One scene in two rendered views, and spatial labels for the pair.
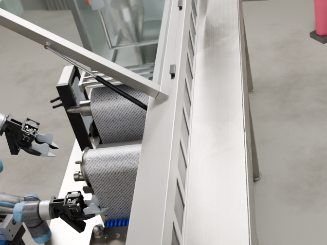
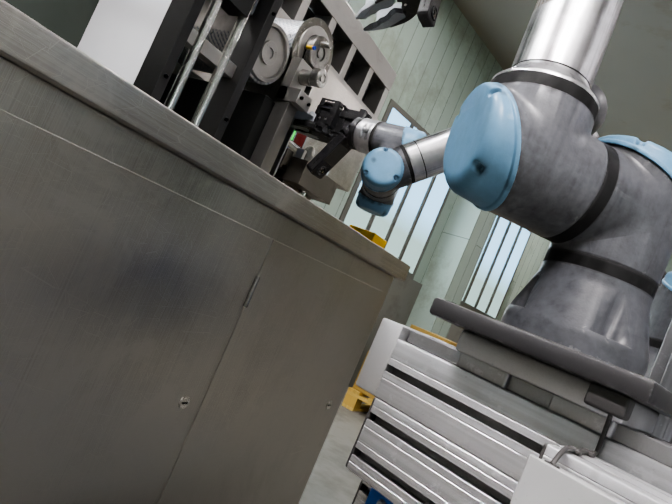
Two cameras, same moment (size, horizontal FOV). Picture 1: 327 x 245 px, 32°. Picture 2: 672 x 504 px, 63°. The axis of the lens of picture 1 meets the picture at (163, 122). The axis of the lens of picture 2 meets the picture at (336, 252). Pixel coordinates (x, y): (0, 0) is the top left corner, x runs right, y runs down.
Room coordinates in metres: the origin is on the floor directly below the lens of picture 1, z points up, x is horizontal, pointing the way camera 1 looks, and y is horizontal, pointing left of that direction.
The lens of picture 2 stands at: (2.72, 0.89, 0.79)
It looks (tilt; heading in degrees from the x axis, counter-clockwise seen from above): 3 degrees up; 197
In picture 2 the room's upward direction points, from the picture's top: 23 degrees clockwise
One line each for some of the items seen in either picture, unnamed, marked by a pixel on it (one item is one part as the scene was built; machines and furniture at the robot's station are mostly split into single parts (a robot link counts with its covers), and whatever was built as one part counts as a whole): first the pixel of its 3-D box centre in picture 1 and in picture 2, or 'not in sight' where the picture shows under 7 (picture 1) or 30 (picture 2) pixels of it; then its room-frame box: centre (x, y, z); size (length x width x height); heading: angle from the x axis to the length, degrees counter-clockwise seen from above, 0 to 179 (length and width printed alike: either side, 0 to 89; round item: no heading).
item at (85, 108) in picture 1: (89, 107); not in sight; (1.86, 0.26, 1.33); 0.06 x 0.06 x 0.06; 76
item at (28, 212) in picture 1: (29, 212); (399, 145); (1.62, 0.58, 1.11); 0.11 x 0.08 x 0.09; 76
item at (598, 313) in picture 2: not in sight; (583, 310); (2.07, 0.97, 0.87); 0.15 x 0.15 x 0.10
